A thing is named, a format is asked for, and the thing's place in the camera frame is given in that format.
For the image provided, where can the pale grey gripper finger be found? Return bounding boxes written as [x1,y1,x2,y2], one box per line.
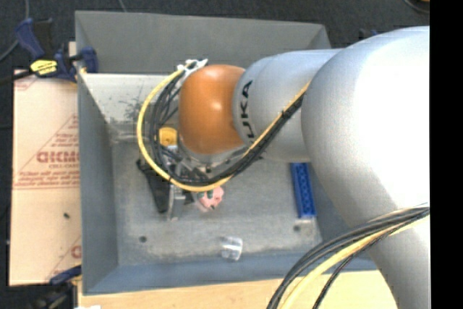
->
[167,187,186,222]

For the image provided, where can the pink toy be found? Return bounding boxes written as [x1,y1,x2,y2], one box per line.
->
[196,186,226,213]

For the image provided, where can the clear glass thing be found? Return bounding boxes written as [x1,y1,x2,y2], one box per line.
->
[221,235,244,262]

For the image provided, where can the grey metal bin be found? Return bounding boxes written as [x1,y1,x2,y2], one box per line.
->
[75,10,378,296]

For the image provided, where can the blue flat block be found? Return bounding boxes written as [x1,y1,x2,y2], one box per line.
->
[289,162,318,219]

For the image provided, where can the brown cardboard board red print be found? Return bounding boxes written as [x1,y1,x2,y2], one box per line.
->
[7,68,83,287]

